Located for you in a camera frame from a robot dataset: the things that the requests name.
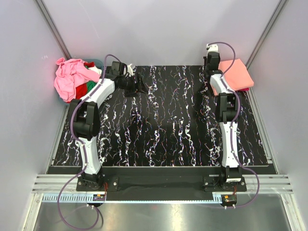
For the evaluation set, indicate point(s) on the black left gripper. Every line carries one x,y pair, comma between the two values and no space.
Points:
132,92

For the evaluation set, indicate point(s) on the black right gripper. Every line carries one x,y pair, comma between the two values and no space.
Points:
205,58

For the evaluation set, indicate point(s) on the salmon orange t-shirt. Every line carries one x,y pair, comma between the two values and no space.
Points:
238,77

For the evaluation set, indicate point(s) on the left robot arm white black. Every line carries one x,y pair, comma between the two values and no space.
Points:
84,113

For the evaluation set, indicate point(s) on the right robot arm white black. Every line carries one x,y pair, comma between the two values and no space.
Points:
226,114

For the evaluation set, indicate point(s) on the white garment in basket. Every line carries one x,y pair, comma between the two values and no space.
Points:
96,70

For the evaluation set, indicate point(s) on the teal laundry basket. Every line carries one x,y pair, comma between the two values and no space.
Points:
96,60

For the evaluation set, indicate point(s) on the green garment in basket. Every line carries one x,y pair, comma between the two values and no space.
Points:
90,85

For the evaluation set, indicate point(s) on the red garment in basket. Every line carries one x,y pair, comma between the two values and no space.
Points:
81,90

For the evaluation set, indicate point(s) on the light pink t-shirt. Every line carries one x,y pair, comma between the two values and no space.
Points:
69,79

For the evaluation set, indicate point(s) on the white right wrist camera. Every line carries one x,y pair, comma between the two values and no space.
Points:
212,47

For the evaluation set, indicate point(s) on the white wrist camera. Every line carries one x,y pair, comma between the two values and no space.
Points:
130,69
212,47

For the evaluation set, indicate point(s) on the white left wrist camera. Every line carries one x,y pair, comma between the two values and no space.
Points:
130,69

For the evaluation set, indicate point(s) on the right corner aluminium post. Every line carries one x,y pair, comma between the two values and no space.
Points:
268,28

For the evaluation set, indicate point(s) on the corner aluminium post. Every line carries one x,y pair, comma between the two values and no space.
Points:
268,28
53,28

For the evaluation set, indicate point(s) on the left corner aluminium post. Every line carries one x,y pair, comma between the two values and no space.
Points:
53,28

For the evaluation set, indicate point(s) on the aluminium frame rail front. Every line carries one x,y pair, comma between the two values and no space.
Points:
63,188

